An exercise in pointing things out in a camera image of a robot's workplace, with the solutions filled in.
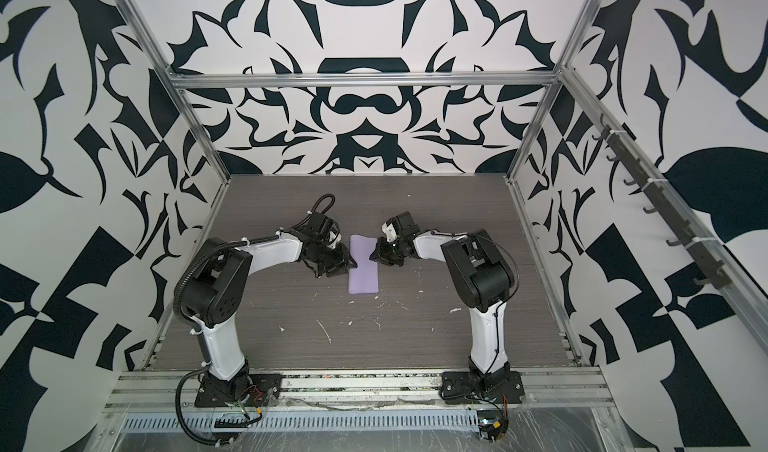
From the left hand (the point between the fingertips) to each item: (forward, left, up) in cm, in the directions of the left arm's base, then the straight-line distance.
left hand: (357, 263), depth 93 cm
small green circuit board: (-42, -32, -5) cm, 53 cm away
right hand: (+3, -4, -1) cm, 6 cm away
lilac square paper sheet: (-4, -2, -2) cm, 5 cm away
